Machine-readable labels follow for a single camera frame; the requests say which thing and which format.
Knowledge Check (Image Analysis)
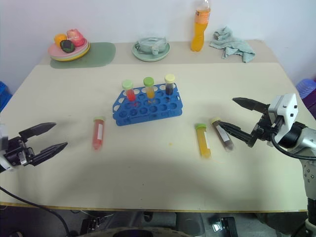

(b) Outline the yellow tube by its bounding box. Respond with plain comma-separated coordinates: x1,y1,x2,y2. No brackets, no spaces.
195,123,213,159

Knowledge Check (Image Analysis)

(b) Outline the dark tube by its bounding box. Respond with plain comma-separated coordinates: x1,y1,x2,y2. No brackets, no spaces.
164,73,176,96

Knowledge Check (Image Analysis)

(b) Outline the orange tube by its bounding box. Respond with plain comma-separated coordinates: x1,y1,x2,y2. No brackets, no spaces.
143,77,156,100

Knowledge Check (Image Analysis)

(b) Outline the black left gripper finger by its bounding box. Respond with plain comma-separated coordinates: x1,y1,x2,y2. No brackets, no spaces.
19,122,57,143
31,142,69,166

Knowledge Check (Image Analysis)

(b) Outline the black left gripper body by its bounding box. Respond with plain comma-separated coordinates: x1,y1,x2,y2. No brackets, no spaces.
3,136,35,167

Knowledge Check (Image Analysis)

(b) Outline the black box with silver clip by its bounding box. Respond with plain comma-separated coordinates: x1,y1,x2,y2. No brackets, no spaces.
209,216,238,237

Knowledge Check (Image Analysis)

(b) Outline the orange fruit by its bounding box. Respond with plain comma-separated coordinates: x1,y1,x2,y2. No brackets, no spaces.
54,33,68,48

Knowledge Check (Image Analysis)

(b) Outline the orange drink bottle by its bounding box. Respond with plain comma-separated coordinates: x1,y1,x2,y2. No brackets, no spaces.
190,0,213,52

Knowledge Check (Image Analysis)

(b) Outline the brown tube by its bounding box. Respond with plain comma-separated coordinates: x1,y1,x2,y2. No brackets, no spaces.
210,117,235,152

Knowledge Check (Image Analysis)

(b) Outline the purple plastic stool stack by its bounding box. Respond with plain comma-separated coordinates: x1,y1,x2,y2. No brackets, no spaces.
295,78,316,110

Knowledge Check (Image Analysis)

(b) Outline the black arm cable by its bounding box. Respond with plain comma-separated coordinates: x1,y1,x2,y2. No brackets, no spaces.
270,132,316,161
0,186,73,237

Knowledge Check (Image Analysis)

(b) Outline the red tube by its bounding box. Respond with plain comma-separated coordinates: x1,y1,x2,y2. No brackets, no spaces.
121,79,137,102
91,116,107,151

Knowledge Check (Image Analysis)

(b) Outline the black device under table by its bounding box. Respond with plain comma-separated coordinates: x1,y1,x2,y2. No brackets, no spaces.
79,213,115,236

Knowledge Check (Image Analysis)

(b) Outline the pale green crumpled cloth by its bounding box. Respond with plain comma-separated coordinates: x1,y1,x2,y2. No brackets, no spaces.
134,36,169,55

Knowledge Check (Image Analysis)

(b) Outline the red apple in foam net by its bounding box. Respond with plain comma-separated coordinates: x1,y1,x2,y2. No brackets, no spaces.
66,28,86,48

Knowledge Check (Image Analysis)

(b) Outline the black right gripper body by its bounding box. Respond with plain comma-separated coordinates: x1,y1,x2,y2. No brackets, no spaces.
250,106,285,149

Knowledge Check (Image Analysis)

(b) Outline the blue plastic test tube rack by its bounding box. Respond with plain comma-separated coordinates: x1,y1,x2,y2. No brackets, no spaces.
112,83,185,127

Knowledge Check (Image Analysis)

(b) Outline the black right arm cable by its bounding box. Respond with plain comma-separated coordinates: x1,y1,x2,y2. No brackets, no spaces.
270,132,316,161

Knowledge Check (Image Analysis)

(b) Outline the green placemat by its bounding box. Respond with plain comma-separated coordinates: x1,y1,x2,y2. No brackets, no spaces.
49,41,117,70

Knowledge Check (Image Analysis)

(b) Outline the dark green avocado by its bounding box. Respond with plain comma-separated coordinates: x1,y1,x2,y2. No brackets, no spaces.
59,39,75,53

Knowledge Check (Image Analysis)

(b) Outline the yellow plate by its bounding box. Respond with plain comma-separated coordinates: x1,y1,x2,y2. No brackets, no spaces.
50,43,91,62

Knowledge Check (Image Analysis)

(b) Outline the grey rounded shape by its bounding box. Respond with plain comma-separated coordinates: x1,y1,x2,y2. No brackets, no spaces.
172,212,206,233

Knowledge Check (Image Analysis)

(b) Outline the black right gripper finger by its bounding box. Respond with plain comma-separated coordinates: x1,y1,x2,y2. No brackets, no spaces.
232,97,269,115
218,122,256,148

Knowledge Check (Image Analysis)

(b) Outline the pink plate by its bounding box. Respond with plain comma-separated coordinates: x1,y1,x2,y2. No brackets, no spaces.
47,39,89,58

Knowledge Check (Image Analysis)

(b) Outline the light green crumpled towel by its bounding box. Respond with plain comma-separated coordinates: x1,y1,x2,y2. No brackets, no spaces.
209,26,256,63

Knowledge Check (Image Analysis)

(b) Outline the pale green bowl plate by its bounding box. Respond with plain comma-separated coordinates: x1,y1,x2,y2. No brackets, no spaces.
131,37,171,63

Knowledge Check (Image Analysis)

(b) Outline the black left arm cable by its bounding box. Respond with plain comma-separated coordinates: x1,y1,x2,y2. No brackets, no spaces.
0,186,73,237

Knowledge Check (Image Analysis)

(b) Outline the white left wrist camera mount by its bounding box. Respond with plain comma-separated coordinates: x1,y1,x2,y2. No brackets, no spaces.
0,121,13,173

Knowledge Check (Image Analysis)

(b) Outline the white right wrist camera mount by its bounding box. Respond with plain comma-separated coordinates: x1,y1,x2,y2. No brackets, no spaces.
267,93,299,149

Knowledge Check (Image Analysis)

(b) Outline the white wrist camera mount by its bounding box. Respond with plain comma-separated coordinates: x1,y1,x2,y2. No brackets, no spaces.
0,121,13,173
267,93,299,149

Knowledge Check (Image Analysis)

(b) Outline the blue plastic crate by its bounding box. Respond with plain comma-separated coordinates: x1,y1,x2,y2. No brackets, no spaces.
0,80,13,112

